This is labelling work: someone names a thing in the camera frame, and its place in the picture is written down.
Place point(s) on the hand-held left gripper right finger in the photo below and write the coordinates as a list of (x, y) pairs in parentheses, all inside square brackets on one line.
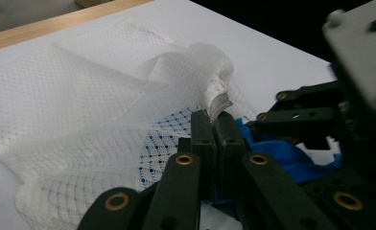
[(229, 143)]

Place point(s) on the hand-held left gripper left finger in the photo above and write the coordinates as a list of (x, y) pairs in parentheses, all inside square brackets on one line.
[(203, 143)]

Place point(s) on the blue garment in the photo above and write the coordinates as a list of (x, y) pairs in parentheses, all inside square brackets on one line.
[(288, 159)]

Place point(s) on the white mesh laundry bag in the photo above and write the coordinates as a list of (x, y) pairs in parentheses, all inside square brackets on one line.
[(80, 121)]

